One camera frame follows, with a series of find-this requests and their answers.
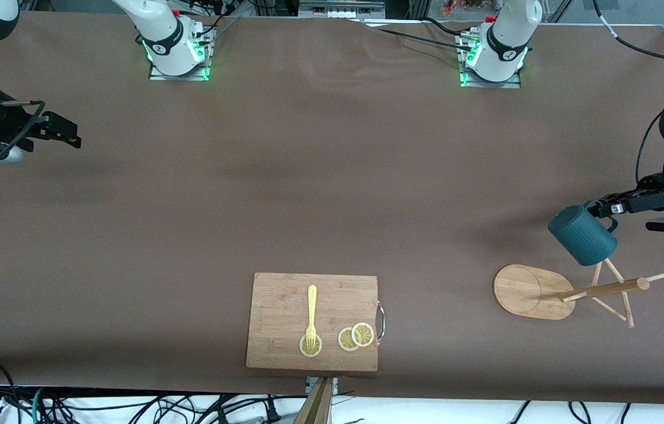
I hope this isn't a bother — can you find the teal ribbed cup with handle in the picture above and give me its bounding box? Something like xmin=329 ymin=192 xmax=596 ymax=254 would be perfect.
xmin=547 ymin=202 xmax=620 ymax=267

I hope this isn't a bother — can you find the wooden cup rack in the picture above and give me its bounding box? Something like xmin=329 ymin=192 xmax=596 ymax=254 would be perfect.
xmin=493 ymin=257 xmax=664 ymax=329

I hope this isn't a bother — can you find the brown table cover sheet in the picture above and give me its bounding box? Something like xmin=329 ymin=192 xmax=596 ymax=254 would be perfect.
xmin=0 ymin=11 xmax=664 ymax=407

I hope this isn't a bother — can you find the lemon slice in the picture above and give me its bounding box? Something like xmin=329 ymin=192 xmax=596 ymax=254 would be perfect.
xmin=299 ymin=333 xmax=323 ymax=358
xmin=351 ymin=322 xmax=375 ymax=347
xmin=338 ymin=327 xmax=361 ymax=352

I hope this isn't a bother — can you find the wooden cutting board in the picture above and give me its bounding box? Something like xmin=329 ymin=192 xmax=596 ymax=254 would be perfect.
xmin=246 ymin=272 xmax=386 ymax=373

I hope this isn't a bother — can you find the yellow plastic fork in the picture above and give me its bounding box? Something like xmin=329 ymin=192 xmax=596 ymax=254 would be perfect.
xmin=305 ymin=285 xmax=319 ymax=349

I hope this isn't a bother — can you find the grey power strip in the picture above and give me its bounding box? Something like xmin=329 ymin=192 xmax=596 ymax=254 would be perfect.
xmin=299 ymin=0 xmax=386 ymax=19

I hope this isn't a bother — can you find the wooden beam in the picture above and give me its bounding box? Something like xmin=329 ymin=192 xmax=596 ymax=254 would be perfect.
xmin=293 ymin=377 xmax=333 ymax=424

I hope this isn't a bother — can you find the thin black gripper cable loop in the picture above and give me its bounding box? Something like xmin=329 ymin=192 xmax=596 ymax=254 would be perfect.
xmin=0 ymin=100 xmax=47 ymax=149

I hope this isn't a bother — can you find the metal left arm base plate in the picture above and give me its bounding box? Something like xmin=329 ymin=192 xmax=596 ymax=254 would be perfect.
xmin=455 ymin=31 xmax=524 ymax=90

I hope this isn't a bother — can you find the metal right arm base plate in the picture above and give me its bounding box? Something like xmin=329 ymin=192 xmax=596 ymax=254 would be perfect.
xmin=148 ymin=25 xmax=216 ymax=82

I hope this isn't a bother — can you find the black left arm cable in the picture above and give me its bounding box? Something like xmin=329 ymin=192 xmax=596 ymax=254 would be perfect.
xmin=593 ymin=0 xmax=664 ymax=190

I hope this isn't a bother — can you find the short black table cable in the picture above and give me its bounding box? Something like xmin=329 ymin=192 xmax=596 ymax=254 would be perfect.
xmin=422 ymin=16 xmax=469 ymax=37

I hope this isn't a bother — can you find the long black table cable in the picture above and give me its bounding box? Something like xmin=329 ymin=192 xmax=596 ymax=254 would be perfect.
xmin=361 ymin=21 xmax=477 ymax=54

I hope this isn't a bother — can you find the small metal bracket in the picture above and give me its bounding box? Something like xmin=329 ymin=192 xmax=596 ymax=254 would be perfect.
xmin=305 ymin=376 xmax=339 ymax=395

